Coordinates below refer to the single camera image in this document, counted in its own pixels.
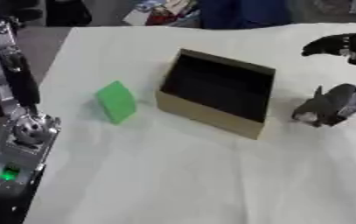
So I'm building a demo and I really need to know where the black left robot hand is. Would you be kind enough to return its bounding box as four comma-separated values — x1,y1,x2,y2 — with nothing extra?
0,19,43,118

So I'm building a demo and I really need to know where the grey soft toy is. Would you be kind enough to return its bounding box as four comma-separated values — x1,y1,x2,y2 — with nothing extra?
290,83,356,129

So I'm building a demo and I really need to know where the tan cardboard box black inside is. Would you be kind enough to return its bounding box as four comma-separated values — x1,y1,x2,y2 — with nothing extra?
154,47,277,141

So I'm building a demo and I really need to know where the black bag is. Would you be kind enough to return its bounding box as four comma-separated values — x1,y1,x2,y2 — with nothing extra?
44,0,94,27

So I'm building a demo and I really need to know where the green rectangular block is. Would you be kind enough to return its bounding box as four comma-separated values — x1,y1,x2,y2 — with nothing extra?
93,80,138,126

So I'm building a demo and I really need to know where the person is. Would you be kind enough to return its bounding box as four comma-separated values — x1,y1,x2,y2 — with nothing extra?
199,0,293,31

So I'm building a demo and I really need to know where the colourful printed bag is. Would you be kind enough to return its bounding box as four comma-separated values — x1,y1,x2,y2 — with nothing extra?
122,0,204,29

